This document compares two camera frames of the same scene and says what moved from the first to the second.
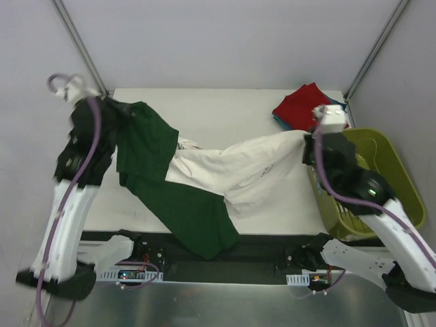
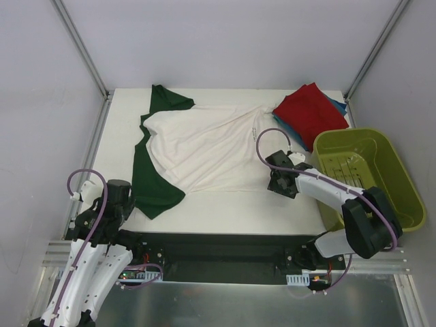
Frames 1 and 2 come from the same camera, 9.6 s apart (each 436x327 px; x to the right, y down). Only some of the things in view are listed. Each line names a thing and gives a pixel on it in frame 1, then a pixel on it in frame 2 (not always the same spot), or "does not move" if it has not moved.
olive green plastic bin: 377,151 does not move
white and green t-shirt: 187,186 -> 182,149
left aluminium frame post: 73,33 does not move
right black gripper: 312,150 -> 277,184
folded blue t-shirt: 332,101 does not move
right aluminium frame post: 375,49 does not move
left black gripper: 111,111 -> 127,203
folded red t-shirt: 296,110 does not move
